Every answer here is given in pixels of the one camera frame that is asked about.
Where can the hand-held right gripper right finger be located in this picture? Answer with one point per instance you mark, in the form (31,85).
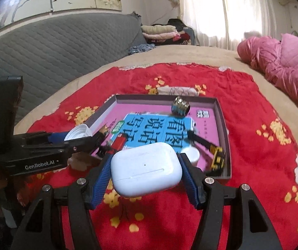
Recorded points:
(189,182)

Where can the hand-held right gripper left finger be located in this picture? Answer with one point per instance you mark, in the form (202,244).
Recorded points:
(100,185)

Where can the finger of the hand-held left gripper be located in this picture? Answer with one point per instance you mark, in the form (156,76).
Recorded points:
(81,143)
(56,136)

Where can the white bottle cap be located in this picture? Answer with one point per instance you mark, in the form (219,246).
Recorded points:
(80,131)

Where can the black hair claw clip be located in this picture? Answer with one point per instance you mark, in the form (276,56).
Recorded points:
(104,151)

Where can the small white bottle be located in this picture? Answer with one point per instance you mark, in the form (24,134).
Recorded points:
(192,155)

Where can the red lighter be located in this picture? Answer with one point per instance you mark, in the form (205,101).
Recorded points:
(119,141)

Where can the black and yellow wristwatch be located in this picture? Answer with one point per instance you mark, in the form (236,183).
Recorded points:
(218,156)

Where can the white earbuds case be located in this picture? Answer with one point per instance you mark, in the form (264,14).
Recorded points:
(145,172)

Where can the shallow grey cardboard box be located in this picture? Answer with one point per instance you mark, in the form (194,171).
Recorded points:
(223,125)

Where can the brass threaded metal fitting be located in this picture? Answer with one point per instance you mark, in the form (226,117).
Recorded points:
(180,106)

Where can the pink book with blue panel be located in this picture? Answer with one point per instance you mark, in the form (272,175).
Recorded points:
(149,125)

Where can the grey quilted headboard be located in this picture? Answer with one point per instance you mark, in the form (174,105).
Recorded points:
(60,52)

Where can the red floral blanket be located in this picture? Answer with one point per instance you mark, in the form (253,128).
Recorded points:
(256,104)

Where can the blue patterned cloth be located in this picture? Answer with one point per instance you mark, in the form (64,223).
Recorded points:
(141,49)

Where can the cream folded blanket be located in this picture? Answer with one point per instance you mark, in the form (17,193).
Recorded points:
(158,29)

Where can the black clothing pile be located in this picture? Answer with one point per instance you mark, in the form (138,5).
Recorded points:
(176,24)

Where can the pink quilt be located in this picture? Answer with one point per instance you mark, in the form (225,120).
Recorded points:
(289,57)

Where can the white sheer curtains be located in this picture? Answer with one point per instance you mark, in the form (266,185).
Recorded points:
(229,10)

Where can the floral wall painting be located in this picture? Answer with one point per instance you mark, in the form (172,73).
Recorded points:
(47,2)

